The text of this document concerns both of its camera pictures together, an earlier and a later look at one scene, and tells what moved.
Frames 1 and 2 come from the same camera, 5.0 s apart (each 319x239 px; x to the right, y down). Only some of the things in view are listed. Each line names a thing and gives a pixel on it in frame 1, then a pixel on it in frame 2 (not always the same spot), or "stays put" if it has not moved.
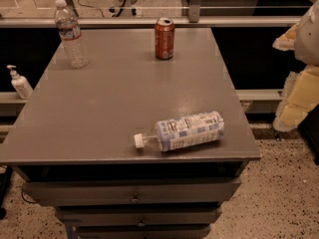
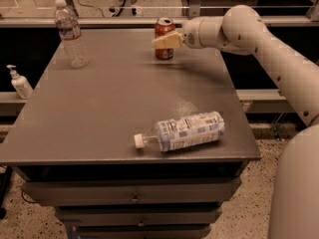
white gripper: (308, 40) to (189, 33)
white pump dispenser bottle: (20, 84) stays put
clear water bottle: (68, 26) stays put
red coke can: (164, 29) stays put
